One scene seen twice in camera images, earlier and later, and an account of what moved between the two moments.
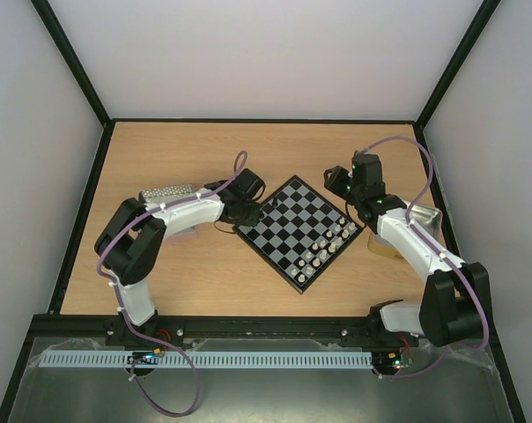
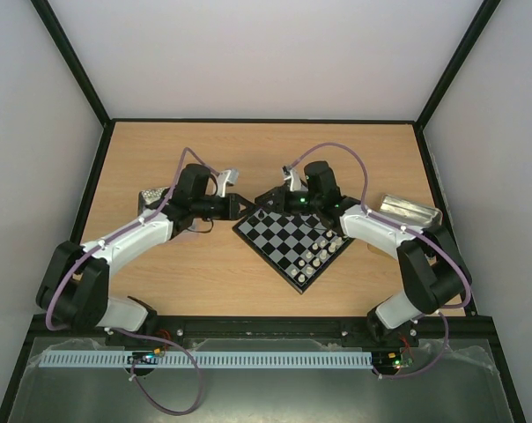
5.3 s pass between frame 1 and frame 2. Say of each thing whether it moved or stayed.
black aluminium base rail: stayed
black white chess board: stayed
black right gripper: moved
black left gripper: moved
